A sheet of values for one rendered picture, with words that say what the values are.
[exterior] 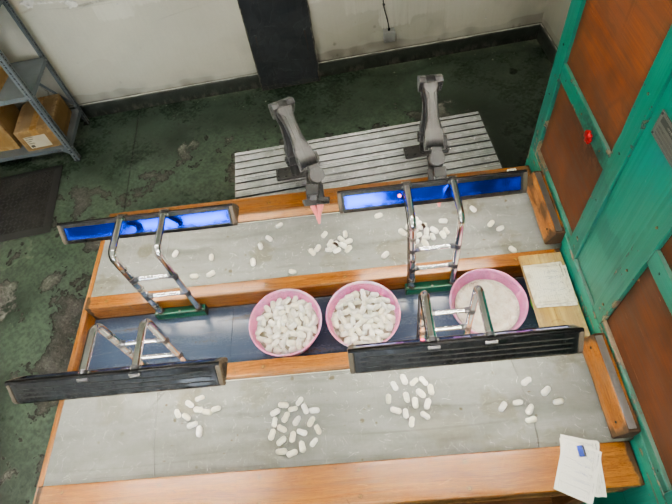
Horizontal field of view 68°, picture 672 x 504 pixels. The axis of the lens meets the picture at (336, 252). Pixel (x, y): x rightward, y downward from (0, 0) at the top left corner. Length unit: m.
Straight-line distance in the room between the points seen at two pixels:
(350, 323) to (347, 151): 0.93
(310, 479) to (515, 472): 0.60
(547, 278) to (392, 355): 0.75
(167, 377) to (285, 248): 0.77
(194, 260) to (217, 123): 1.86
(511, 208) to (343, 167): 0.77
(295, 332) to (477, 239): 0.78
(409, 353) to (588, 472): 0.64
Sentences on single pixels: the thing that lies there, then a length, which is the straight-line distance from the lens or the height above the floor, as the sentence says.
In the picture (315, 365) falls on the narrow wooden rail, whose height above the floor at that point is 0.76.
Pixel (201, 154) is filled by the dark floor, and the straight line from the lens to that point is 3.63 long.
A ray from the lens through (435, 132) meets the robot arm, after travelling 1.98.
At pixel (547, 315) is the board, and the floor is 0.78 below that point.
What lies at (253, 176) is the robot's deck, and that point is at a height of 0.67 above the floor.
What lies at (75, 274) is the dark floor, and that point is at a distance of 3.38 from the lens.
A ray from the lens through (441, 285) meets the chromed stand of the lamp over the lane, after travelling 1.91.
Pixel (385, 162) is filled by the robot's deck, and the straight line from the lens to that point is 2.34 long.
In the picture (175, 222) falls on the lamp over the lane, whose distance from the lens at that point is 1.79.
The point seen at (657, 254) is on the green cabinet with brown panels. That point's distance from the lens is 1.45.
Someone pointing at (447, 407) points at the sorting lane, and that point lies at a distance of 1.70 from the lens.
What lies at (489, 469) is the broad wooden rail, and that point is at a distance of 1.65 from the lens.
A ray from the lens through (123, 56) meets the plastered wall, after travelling 3.98.
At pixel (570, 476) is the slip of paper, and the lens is 1.69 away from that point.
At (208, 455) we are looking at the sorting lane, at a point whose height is 0.74.
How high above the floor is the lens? 2.37
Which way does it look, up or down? 56 degrees down
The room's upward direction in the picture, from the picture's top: 12 degrees counter-clockwise
